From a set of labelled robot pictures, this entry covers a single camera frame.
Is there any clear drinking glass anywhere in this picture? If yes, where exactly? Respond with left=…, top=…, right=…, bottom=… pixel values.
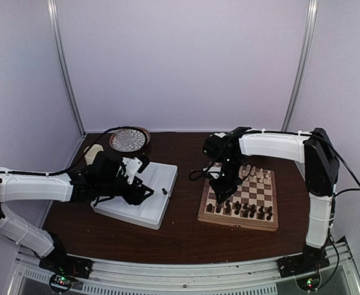
left=116, top=128, right=132, bottom=146

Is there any dark knight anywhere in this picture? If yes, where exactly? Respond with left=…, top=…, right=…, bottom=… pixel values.
left=258, top=211, right=265, bottom=220
left=215, top=205, right=222, bottom=214

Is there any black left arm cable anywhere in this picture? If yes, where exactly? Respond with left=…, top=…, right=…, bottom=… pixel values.
left=0, top=125, right=151, bottom=185

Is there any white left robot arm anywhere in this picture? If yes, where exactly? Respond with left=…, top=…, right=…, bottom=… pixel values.
left=0, top=151, right=154, bottom=273

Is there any wooden chessboard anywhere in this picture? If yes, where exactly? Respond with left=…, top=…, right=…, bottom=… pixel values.
left=198, top=166, right=279, bottom=232

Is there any white bishop right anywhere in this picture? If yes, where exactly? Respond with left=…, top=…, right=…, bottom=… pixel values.
left=250, top=167, right=256, bottom=176

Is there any aluminium front rail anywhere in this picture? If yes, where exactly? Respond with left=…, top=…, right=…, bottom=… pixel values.
left=5, top=243, right=360, bottom=294

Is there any left aluminium frame post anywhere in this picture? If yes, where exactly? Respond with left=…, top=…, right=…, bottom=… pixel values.
left=47, top=0, right=86, bottom=137

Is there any white plastic compartment tray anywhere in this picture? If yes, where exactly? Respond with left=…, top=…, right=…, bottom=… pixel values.
left=90, top=162, right=178, bottom=230

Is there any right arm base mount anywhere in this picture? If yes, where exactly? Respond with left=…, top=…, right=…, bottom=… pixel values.
left=277, top=244, right=330, bottom=278

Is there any patterned ceramic plate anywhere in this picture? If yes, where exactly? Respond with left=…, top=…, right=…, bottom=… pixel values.
left=109, top=127, right=151, bottom=153

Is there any cream ribbed mug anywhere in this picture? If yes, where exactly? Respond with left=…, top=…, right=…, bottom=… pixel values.
left=84, top=144, right=104, bottom=165

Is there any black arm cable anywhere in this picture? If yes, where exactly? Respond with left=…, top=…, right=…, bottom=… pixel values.
left=319, top=135, right=360, bottom=268
left=0, top=125, right=151, bottom=185

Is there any aluminium frame post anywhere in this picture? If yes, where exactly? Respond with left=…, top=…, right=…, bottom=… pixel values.
left=281, top=0, right=318, bottom=132
left=47, top=0, right=86, bottom=137

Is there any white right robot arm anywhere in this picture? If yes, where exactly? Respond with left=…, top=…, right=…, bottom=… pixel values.
left=201, top=127, right=340, bottom=272

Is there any right aluminium frame post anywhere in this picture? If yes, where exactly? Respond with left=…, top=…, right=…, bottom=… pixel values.
left=281, top=0, right=318, bottom=132

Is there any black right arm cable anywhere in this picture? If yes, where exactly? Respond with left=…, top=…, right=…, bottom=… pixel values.
left=319, top=135, right=360, bottom=268

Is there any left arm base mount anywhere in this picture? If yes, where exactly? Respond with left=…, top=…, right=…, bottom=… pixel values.
left=38, top=235, right=94, bottom=281

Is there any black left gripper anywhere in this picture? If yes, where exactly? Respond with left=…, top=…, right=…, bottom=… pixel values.
left=98, top=170, right=154, bottom=205

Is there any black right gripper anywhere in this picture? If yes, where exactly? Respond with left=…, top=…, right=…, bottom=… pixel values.
left=209, top=155, right=244, bottom=203

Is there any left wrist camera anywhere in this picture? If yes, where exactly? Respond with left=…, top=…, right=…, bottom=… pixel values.
left=122, top=154, right=150, bottom=184

